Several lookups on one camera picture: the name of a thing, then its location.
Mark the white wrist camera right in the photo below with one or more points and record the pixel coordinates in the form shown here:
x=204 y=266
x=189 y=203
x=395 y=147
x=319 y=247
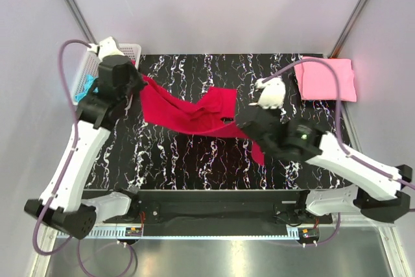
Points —
x=272 y=93

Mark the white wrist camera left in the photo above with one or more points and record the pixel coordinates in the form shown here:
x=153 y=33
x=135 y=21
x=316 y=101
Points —
x=106 y=47

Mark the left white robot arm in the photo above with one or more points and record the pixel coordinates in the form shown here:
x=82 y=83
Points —
x=61 y=205

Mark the white plastic basket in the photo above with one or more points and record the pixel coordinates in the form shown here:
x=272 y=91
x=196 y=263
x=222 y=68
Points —
x=89 y=65

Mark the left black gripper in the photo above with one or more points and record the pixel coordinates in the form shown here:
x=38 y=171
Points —
x=140 y=83

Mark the red t shirt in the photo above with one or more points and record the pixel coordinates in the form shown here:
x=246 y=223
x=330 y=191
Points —
x=212 y=116

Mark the folded pink t shirt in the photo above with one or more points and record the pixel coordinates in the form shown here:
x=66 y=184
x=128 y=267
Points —
x=317 y=83

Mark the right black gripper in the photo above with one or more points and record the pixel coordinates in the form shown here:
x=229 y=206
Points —
x=277 y=112

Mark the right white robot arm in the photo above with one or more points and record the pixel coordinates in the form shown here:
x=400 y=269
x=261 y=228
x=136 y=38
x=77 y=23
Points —
x=375 y=190

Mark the cyan t shirt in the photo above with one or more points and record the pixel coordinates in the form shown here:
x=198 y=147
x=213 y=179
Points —
x=87 y=85

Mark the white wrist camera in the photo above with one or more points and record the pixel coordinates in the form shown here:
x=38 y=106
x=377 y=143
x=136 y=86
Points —
x=106 y=47
x=272 y=93

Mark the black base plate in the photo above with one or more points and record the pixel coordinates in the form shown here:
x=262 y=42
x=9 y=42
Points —
x=194 y=213

